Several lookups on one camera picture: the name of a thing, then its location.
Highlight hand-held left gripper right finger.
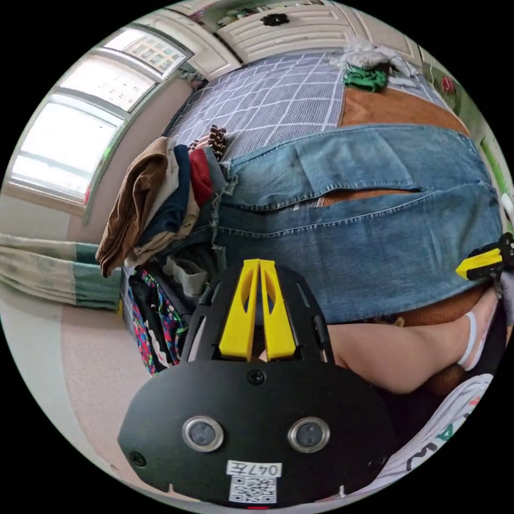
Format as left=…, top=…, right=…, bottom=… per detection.
left=261, top=260, right=303, bottom=360

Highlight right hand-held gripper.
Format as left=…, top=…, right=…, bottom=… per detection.
left=455, top=231, right=514, bottom=282

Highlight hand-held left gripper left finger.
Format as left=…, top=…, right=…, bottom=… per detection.
left=218, top=260, right=260, bottom=359

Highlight blue jeans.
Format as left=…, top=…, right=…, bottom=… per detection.
left=208, top=123, right=505, bottom=324

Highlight person's right forearm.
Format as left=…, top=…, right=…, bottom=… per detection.
left=327, top=309, right=487, bottom=395

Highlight person's right hand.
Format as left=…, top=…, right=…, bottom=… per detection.
left=475, top=277, right=508, bottom=364

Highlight pile of colourful clothes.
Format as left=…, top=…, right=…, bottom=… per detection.
left=123, top=250, right=214, bottom=377

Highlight person's body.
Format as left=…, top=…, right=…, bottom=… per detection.
left=353, top=371, right=497, bottom=497

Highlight striped curtain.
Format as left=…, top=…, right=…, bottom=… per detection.
left=0, top=232, right=123, bottom=311

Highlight bed with checked sheet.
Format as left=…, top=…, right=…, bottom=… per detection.
left=120, top=51, right=489, bottom=376

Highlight window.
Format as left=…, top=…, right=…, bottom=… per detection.
left=0, top=23, right=195, bottom=220

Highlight white cupboard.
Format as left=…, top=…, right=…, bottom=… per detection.
left=132, top=0, right=420, bottom=78

